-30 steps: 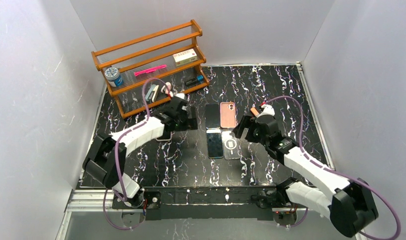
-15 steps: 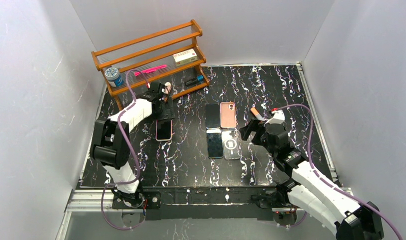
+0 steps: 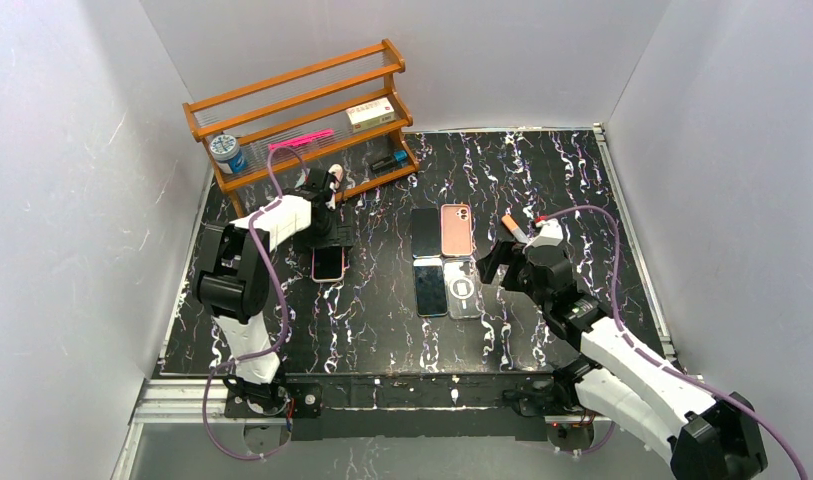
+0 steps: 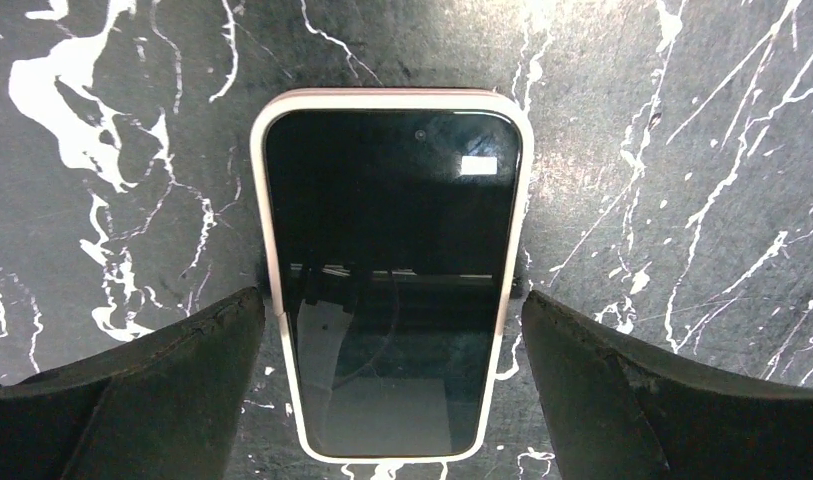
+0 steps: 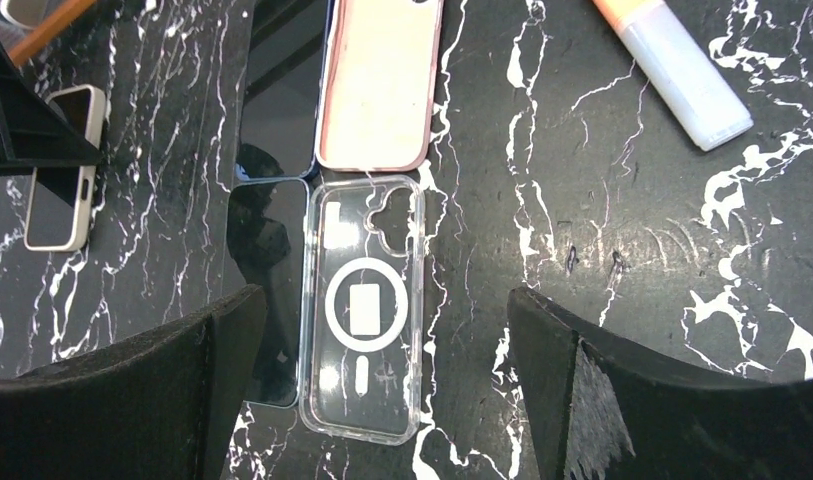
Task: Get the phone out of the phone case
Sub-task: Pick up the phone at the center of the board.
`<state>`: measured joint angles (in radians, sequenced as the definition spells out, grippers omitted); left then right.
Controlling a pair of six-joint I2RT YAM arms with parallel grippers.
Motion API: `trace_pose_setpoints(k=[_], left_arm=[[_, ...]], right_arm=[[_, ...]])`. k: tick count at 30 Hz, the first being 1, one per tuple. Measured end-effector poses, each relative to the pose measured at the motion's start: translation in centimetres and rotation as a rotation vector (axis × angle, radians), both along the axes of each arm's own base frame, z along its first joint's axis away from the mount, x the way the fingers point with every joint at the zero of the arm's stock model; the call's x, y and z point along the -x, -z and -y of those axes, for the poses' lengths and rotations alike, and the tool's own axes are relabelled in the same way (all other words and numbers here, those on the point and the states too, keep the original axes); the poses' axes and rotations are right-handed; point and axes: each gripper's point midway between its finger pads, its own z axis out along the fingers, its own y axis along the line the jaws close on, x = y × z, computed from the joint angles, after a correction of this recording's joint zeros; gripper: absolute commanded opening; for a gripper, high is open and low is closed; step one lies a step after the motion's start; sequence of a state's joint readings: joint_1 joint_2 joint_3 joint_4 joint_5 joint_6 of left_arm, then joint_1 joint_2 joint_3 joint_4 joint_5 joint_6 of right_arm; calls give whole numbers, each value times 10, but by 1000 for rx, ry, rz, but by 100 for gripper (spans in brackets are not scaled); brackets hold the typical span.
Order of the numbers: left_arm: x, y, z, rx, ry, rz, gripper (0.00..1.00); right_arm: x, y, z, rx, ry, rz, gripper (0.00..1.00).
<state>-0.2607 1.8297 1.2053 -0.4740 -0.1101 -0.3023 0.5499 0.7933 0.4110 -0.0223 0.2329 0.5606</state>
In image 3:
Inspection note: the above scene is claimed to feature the cream cased phone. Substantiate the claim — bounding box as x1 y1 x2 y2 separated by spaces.
311 246 346 283

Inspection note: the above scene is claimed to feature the clear phone case with phone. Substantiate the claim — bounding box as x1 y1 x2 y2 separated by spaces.
443 258 482 320

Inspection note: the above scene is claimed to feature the dark teal smartphone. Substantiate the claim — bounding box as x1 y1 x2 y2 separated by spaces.
413 257 448 317

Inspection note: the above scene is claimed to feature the black smartphone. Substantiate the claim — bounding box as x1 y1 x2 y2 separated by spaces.
410 208 441 259

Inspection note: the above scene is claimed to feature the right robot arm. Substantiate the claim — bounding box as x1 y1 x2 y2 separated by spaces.
476 241 768 479

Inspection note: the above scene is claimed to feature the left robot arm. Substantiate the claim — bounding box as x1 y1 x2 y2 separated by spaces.
194 164 352 410

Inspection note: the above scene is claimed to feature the pink tape dispenser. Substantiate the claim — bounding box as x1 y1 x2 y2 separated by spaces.
328 164 344 191

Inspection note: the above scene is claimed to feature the pink highlighter pen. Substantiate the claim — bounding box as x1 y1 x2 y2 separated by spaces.
268 129 335 152

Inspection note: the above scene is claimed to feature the black blue marker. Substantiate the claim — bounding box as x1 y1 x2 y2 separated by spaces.
369 150 409 174

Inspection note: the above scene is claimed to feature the orange wooden shelf rack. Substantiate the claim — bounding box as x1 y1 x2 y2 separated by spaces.
182 39 420 216

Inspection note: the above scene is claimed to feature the white medicine box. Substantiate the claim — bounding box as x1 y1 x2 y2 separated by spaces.
345 97 397 133

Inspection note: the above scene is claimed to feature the blue round jar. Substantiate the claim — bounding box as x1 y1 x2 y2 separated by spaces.
208 134 246 175

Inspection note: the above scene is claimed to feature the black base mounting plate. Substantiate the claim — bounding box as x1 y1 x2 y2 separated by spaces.
222 373 610 448

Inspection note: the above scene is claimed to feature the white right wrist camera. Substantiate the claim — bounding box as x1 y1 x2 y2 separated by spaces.
525 216 564 249

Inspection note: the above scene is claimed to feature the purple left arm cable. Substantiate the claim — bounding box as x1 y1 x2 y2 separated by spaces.
201 146 311 462

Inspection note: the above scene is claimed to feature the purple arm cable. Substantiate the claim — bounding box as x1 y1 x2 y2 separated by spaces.
535 205 810 480
201 146 311 462

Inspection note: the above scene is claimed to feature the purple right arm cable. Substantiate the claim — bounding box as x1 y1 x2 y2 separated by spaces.
535 205 810 480

